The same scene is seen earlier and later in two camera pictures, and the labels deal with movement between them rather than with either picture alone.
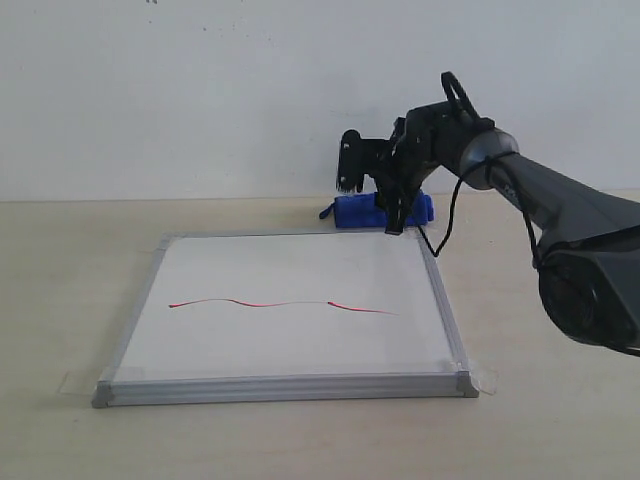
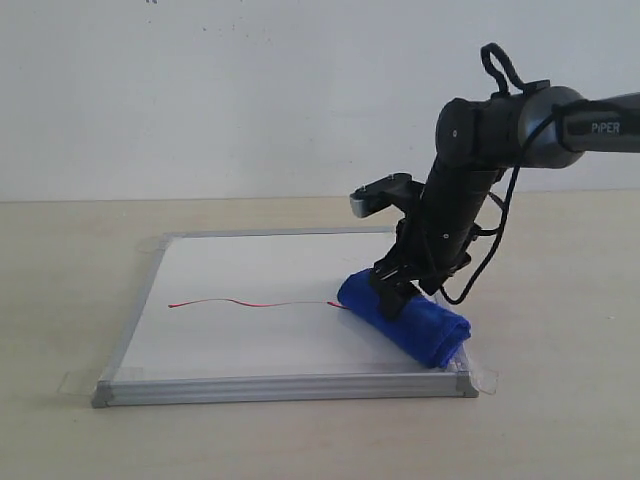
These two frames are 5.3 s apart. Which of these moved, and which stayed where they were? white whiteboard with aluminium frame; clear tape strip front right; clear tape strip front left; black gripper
Moved: black gripper
Stayed: clear tape strip front right; clear tape strip front left; white whiteboard with aluminium frame
